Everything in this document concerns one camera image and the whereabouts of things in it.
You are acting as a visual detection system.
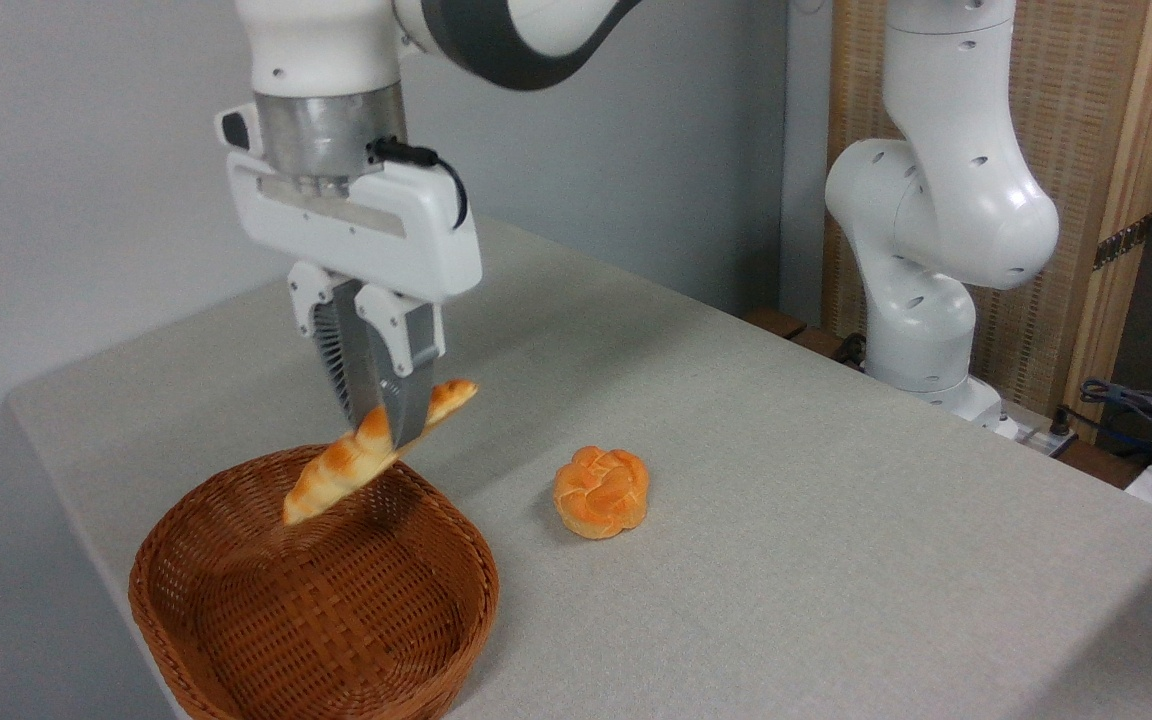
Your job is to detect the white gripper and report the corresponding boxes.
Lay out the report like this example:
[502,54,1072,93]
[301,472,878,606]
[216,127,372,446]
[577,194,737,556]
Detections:
[216,100,484,451]

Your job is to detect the long braided bread loaf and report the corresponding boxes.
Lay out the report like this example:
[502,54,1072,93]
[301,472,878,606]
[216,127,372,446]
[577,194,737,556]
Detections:
[282,378,479,528]

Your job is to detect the round braided bread bun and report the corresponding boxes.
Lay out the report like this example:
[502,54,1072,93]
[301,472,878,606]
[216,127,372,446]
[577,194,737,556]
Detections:
[552,446,651,541]

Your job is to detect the brown wicker basket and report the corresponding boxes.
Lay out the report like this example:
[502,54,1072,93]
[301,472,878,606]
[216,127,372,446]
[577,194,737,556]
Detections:
[128,444,500,720]

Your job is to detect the brown wooden board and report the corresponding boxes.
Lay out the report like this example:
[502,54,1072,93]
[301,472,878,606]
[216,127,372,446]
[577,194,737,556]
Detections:
[741,307,867,371]

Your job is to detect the woven wood-framed folding screen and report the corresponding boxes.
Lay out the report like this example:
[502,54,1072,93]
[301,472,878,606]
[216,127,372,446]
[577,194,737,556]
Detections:
[821,0,1152,446]

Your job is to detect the metal screen hinge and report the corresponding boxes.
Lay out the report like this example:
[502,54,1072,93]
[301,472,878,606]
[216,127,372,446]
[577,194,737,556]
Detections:
[1093,213,1152,271]

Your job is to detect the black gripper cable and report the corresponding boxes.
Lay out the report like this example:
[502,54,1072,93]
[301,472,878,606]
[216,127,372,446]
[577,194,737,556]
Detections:
[369,137,469,231]

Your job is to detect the bundle of dark cables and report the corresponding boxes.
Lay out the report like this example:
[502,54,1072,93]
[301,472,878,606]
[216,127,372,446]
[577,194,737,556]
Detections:
[1051,377,1152,471]

